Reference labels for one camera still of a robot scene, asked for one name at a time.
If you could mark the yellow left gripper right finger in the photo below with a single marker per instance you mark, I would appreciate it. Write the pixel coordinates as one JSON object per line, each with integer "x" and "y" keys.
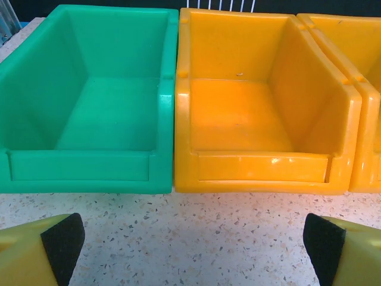
{"x": 357, "y": 256}

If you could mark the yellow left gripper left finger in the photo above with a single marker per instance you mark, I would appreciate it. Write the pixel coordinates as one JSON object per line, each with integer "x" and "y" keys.
{"x": 21, "y": 256}

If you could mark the green plastic bin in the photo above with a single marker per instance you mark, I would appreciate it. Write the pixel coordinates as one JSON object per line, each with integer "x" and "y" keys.
{"x": 104, "y": 119}

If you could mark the yellow plastic bin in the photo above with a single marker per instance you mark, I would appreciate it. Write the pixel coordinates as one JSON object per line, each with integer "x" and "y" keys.
{"x": 357, "y": 38}
{"x": 238, "y": 119}

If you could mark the aluminium frame post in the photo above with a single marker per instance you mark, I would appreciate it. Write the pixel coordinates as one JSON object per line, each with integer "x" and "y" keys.
{"x": 7, "y": 21}

